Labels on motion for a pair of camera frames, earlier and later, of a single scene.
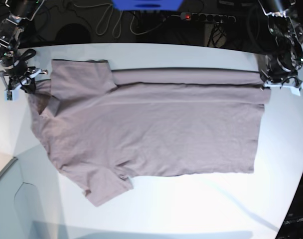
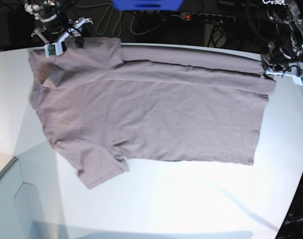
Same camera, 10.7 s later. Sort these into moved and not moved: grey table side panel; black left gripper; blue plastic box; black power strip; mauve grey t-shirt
Moved: mauve grey t-shirt; black left gripper
Not moved: grey table side panel; black power strip; blue plastic box
